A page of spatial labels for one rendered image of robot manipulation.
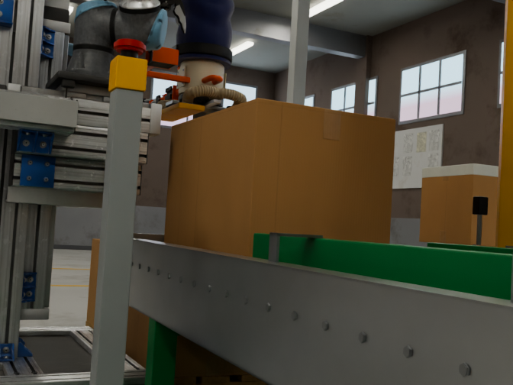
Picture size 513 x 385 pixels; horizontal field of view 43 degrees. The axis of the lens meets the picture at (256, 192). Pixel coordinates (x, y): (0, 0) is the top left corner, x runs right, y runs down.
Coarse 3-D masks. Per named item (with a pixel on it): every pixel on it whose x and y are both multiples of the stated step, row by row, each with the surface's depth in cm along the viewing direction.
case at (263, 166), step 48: (192, 144) 187; (240, 144) 157; (288, 144) 155; (336, 144) 161; (384, 144) 167; (192, 192) 184; (240, 192) 155; (288, 192) 154; (336, 192) 160; (384, 192) 167; (192, 240) 181; (240, 240) 153; (384, 240) 167
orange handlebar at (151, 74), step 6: (150, 66) 223; (150, 72) 238; (156, 72) 239; (156, 78) 240; (162, 78) 240; (168, 78) 241; (174, 78) 242; (180, 78) 243; (186, 78) 244; (204, 78) 242; (210, 78) 238; (216, 78) 238; (222, 78) 240; (216, 84) 245; (150, 102) 299
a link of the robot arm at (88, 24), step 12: (96, 0) 187; (84, 12) 186; (96, 12) 186; (108, 12) 186; (84, 24) 186; (96, 24) 186; (108, 24) 185; (84, 36) 186; (96, 36) 186; (108, 36) 186
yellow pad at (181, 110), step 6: (180, 102) 231; (168, 108) 240; (174, 108) 235; (180, 108) 233; (186, 108) 232; (192, 108) 233; (198, 108) 234; (204, 108) 235; (162, 114) 247; (168, 114) 246; (174, 114) 245; (180, 114) 244; (186, 114) 243; (192, 114) 243; (162, 120) 261; (168, 120) 261; (174, 120) 260
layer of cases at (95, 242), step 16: (96, 240) 312; (96, 256) 309; (96, 272) 307; (128, 320) 247; (144, 320) 227; (128, 336) 245; (144, 336) 225; (128, 352) 243; (144, 352) 224; (176, 352) 215; (192, 352) 217; (208, 352) 219; (176, 368) 215; (192, 368) 217; (208, 368) 219; (224, 368) 222
